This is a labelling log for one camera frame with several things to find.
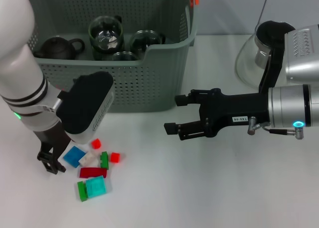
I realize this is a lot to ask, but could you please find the dark clay teapot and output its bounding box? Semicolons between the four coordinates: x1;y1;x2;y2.
33;36;86;60

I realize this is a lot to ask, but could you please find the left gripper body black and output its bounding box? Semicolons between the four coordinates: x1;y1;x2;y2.
32;120;73;162

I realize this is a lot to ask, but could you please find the teal square toy plate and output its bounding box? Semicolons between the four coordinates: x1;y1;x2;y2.
85;176;107;199

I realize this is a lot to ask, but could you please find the right gripper cable with connectors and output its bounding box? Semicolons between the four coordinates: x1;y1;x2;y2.
247;115;305;140

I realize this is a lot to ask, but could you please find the green toy brick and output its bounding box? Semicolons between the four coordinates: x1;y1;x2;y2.
76;181;88;203
99;151;110;170

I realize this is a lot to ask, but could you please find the grey perforated plastic storage bin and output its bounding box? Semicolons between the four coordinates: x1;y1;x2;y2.
24;0;199;114

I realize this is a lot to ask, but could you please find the glass teapot black handle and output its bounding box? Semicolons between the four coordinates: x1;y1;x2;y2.
234;20;297;93

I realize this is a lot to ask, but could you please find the blue toy brick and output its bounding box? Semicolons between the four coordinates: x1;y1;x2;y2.
63;145;87;168

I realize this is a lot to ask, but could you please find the dark red curved brick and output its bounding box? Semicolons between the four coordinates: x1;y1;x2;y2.
79;167;108;179

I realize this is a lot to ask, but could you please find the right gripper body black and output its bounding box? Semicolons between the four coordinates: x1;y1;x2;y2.
198;88;271;138

